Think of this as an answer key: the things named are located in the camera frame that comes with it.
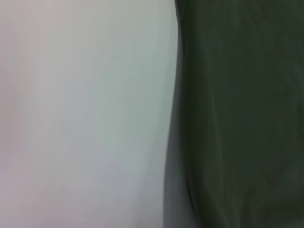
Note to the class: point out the dark green shirt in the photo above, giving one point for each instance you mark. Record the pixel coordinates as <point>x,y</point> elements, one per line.
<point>237,114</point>

